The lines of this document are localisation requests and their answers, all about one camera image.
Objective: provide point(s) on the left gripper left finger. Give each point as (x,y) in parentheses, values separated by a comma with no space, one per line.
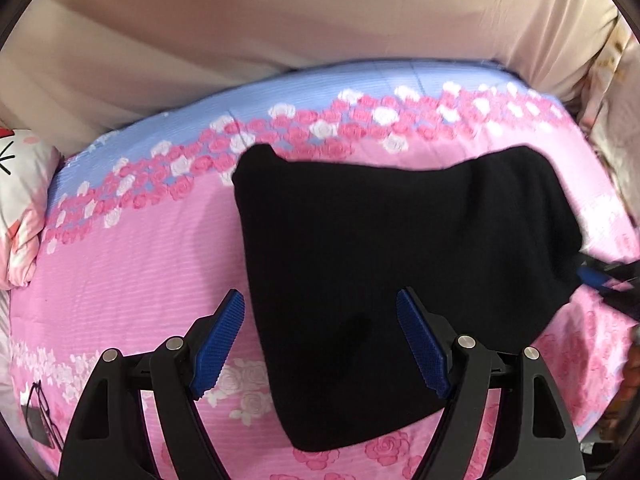
(108,439)

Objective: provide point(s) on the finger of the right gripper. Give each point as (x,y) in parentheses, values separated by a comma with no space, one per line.
(616,282)

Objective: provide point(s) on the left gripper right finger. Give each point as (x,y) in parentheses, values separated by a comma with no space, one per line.
(533,436)

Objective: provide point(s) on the black pants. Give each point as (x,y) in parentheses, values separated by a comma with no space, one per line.
(490,244)

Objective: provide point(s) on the white satin sheet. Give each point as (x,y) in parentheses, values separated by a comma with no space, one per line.
(10,408)

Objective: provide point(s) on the pink floral bedsheet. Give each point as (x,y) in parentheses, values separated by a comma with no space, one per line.
(142,237)

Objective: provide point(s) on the white cat face pillow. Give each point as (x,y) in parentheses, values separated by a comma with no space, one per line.
(27,167)

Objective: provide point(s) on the beige curtain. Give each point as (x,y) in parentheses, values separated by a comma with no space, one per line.
(73,69)

